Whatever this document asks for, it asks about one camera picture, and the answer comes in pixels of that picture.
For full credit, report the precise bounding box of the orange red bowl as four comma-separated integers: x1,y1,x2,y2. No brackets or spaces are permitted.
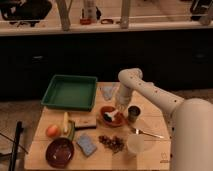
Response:
99,106,125,127

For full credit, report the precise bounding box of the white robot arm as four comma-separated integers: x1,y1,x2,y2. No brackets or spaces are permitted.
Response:
116,68,213,171

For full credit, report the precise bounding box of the dark maroon bowl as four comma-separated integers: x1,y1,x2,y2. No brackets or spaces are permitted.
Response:
45,138,74,168

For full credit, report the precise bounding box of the dark metal cup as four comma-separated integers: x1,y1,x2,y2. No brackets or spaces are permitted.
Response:
128,106,141,122

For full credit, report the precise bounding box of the light blue cloth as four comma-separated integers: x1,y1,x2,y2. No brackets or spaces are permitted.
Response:
100,86,116,101

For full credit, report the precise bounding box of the silver fork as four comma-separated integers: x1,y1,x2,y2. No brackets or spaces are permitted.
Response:
131,128,164,139

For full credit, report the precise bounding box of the white plastic cup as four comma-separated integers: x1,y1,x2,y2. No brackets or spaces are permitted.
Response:
126,134,144,156

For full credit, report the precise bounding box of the green banana shaped toy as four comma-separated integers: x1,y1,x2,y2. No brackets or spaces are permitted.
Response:
68,121,75,141

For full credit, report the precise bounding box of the blue sponge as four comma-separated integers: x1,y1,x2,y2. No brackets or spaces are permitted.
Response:
76,133,97,157

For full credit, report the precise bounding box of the green plastic tray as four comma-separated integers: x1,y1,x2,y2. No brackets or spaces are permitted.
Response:
41,75,97,111

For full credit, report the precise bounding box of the orange peach fruit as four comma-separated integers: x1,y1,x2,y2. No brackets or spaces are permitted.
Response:
46,125,61,138

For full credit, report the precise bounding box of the black pole stand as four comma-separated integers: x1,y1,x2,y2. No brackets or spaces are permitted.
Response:
8,121,23,171

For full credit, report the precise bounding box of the wooden block with black handle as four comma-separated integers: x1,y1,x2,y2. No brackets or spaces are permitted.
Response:
71,116,97,130

